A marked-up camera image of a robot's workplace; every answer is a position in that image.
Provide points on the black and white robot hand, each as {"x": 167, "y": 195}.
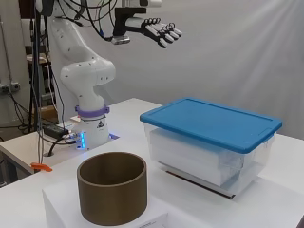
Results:
{"x": 158, "y": 31}

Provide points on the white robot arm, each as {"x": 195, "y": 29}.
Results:
{"x": 85, "y": 72}

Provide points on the white hanging sheet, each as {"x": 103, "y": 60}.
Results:
{"x": 221, "y": 57}

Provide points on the blue plastic lid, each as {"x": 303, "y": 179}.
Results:
{"x": 209, "y": 122}

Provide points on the black stand pole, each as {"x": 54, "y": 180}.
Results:
{"x": 38, "y": 79}

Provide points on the black power adapter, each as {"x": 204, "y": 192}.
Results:
{"x": 55, "y": 130}

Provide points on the clear plastic box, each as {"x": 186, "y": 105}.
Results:
{"x": 253, "y": 161}

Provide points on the brown round tub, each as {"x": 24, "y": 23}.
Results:
{"x": 110, "y": 196}

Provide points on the white flat stand box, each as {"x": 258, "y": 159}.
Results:
{"x": 228, "y": 191}
{"x": 60, "y": 205}

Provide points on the orange clamp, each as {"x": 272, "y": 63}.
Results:
{"x": 41, "y": 167}

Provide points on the beige side table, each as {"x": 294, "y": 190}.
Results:
{"x": 19, "y": 148}

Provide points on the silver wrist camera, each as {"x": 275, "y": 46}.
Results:
{"x": 120, "y": 40}

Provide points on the black wrist bracket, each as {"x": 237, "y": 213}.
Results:
{"x": 122, "y": 15}

